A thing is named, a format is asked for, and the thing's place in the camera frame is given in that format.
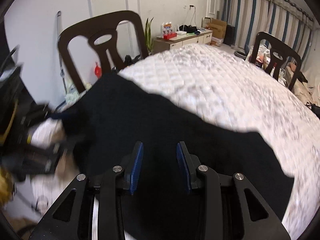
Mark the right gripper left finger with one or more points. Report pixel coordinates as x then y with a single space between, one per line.
71 215

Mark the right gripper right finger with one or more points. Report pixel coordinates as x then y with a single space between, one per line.
200 175

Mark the black pants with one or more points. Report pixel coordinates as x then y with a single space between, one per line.
115 114

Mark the white quilted floral bedspread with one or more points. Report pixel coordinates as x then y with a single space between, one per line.
231 93

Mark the dark wooden chair near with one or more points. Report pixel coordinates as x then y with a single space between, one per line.
102 36

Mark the dark wooden chair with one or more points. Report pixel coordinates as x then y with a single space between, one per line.
102 36
279 53

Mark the green snake plant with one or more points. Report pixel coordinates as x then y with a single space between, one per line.
148 36

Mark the dark wooden chair far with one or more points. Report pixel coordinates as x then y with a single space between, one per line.
279 53

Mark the low white cabinet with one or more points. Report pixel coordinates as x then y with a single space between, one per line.
160 44

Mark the black speaker box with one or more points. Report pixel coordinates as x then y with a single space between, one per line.
229 38

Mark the red white tissue box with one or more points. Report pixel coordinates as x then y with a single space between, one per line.
167 31

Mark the cardboard box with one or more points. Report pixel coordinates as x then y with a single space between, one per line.
218 28

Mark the striped blue beige curtain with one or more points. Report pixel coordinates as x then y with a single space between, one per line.
281 18

